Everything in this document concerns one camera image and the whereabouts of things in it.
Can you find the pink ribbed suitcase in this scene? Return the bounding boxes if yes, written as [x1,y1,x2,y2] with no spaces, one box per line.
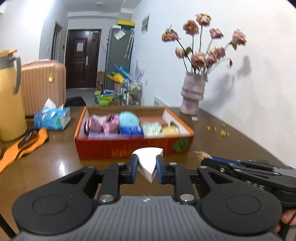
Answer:
[20,59,66,117]

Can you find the yellow crumbs on table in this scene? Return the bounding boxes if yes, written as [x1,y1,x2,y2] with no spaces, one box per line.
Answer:
[206,123,230,137]

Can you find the blue tissue pack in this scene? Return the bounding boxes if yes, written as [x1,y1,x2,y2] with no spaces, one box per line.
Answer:
[34,98,71,131]

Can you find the blue white tissue packet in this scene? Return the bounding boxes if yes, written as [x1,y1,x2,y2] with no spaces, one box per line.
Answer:
[120,126,144,136]

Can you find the orange strap with black label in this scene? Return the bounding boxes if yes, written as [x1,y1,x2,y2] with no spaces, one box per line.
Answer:
[0,127,50,174]

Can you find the white soap block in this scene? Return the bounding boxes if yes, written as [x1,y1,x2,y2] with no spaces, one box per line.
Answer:
[133,147,163,183]

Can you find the cluttered wire rack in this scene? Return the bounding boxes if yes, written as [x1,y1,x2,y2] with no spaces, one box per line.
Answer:
[94,65,142,106]

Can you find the purple knitted pouch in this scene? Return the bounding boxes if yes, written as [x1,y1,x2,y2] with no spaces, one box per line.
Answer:
[88,132,123,140]

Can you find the black bag on floor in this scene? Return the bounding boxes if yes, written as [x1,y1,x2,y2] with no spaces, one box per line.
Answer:
[64,96,86,107]

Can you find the yellow white plush toy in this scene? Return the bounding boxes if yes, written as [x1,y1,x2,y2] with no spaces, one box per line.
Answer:
[162,125,180,137]

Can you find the grey refrigerator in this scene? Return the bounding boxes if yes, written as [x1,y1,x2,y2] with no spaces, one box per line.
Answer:
[104,20,135,90]

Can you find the pink satin cloth bundle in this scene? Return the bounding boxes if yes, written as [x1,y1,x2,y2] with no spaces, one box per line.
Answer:
[84,113,119,135]

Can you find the pink gold gift box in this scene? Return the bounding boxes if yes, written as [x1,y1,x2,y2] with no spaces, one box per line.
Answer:
[139,116,168,127]

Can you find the orange red cardboard box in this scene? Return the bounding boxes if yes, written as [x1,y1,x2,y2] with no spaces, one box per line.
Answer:
[74,106,194,160]

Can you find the clear plastic wrapped item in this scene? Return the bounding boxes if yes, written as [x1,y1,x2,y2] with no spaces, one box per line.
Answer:
[142,121,162,136]

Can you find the dried pink flower bouquet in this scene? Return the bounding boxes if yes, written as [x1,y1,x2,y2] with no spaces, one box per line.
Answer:
[161,13,247,78]

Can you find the white board leaning on wall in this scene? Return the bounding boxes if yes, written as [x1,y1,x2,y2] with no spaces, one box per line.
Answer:
[154,97,170,107]

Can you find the yellow thermos jug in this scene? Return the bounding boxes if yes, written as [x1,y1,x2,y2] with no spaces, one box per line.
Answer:
[0,49,28,142]

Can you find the pinkish ceramic vase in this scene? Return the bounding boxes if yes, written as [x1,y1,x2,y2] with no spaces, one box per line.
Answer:
[180,72,206,116]

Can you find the right hand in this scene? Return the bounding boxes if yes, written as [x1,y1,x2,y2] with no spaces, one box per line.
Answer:
[280,209,296,226]

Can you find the crinkly snack wrapper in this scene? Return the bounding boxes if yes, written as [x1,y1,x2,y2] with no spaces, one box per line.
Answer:
[195,151,212,162]

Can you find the dark entrance door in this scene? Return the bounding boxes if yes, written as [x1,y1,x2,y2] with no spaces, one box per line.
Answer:
[65,29,101,89]

